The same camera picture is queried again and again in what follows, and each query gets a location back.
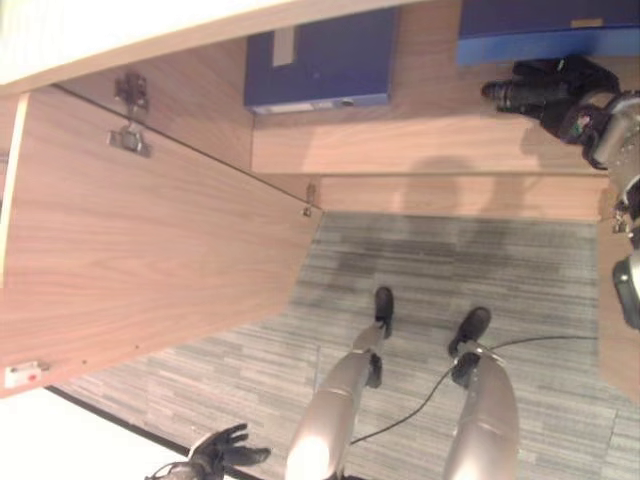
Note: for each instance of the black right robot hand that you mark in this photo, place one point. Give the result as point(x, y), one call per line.
point(560, 95)

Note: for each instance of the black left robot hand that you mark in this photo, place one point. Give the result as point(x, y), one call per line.
point(222, 450)

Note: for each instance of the blue folder with tan sticker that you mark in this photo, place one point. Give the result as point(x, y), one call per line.
point(525, 30)

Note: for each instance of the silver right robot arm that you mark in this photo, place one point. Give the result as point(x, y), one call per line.
point(622, 135)

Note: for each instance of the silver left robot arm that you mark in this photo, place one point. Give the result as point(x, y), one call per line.
point(172, 472)

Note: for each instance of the wooden office cabinet body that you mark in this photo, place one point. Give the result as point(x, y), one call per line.
point(425, 145)

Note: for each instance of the blue folder with grey label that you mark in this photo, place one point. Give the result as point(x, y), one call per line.
point(340, 55)

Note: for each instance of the wooden cabinet door with latch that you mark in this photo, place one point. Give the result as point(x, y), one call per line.
point(125, 240)

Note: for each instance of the silver left robot leg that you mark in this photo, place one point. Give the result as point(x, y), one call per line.
point(330, 400)

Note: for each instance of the silver robot leg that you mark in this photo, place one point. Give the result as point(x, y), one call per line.
point(330, 400)
point(487, 415)

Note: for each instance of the white door latch red dot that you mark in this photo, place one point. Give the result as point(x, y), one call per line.
point(22, 375)

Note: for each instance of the dark left robot foot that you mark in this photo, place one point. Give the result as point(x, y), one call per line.
point(384, 305)

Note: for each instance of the dark robot foot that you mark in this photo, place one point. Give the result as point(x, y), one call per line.
point(384, 305)
point(471, 327)

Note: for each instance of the dark right robot foot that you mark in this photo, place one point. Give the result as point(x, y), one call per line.
point(471, 327)

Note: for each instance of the small metal door hinge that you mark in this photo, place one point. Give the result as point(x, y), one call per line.
point(310, 199)

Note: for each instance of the silver right robot leg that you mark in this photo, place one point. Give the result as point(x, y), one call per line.
point(487, 415)

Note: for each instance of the large metal door hinge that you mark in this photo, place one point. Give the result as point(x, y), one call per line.
point(131, 117)

